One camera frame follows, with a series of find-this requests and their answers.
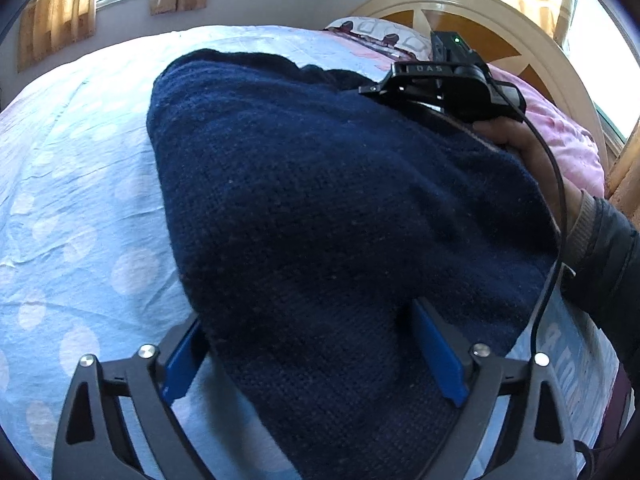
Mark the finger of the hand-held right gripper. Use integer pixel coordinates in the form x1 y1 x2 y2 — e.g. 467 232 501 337
357 77 401 106

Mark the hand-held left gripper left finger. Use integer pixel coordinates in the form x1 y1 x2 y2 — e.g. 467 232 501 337
50 310 217 480

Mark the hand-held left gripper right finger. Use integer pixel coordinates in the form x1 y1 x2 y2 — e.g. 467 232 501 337
410 297 585 480

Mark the navy striped knit sweater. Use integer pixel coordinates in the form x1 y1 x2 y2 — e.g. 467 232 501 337
146 49 563 480

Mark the person's right forearm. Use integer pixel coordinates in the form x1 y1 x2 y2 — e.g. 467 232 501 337
557 190 640 391

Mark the person's right hand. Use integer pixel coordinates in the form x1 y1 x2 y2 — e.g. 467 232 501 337
472 116 585 221

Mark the patterned white pillow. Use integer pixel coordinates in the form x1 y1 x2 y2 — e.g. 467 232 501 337
324 16 434 60

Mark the cream and brown headboard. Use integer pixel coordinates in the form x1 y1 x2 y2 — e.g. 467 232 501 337
350 0 626 181

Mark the pink blanket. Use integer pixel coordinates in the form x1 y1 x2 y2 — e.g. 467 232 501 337
480 62 603 201

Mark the blue dotted bed sheet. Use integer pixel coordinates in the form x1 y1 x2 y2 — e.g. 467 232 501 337
0 24 621 480

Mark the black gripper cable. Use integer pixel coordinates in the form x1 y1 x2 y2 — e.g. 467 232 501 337
492 80 571 361

